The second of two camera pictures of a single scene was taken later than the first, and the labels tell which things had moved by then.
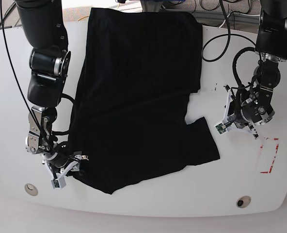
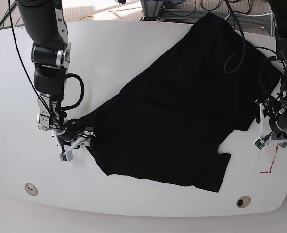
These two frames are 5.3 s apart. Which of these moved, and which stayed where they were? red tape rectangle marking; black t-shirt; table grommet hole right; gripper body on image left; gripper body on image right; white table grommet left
Moved: black t-shirt; gripper body on image left; gripper body on image right
Stayed: white table grommet left; table grommet hole right; red tape rectangle marking
